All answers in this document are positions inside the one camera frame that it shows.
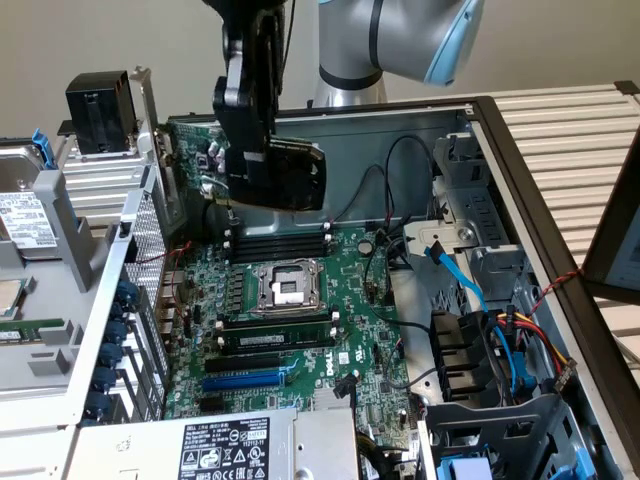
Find grey front drive cage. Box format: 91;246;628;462
418;392;622;480

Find open metal PC case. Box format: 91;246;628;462
62;94;640;480

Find short black looped wire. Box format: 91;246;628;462
201;202;237;247

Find blue flat data wire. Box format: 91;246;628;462
422;240;525;401

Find thin red wire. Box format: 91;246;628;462
133;240;195;266

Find red yellow black power wires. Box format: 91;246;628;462
492;309;577;394

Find black table end cap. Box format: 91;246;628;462
613;79;640;106

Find black plastic fan shroud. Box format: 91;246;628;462
429;309;507;404

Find silver rear port block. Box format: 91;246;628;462
156;269;187;337

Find black CPU cooler block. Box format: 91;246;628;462
64;69;139;157

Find black RAM slot white clips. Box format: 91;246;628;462
223;234;334;252
223;223;334;244
215;325;340;357
214;310;341;332

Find green Dell motherboard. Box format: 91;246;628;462
162;227;426;451

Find silver chipset heatsink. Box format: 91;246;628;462
312;387;352;412

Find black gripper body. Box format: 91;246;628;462
202;0;297;32

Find dark framed monitor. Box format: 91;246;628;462
582;134;640;306

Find metal CPU socket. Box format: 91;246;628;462
249;258;329;317

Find blue expansion slot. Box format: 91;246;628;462
201;368;286;394

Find square silver CPU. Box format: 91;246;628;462
0;278;27;322

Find red black twisted wire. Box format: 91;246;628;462
529;268;584;314

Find green spare RAM stick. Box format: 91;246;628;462
0;324;45;347

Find black red looped wire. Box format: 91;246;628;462
330;163;394;225

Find silver hard disk white label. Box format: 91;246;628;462
0;142;64;261

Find metal disk bay cage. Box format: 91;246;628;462
402;132;532;281

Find thin black hanging cable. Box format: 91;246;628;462
277;0;299;109

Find silver power supply with label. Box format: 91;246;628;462
64;403;361;480

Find blue disk caddy clip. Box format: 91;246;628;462
30;128;54;172

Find black wire over motherboard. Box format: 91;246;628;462
363;228;437;332

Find grey parts rack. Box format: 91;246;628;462
0;134;129;401

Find long black expansion slot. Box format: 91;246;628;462
203;352;284;375

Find green graphics card black shroud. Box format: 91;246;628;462
128;64;330;214

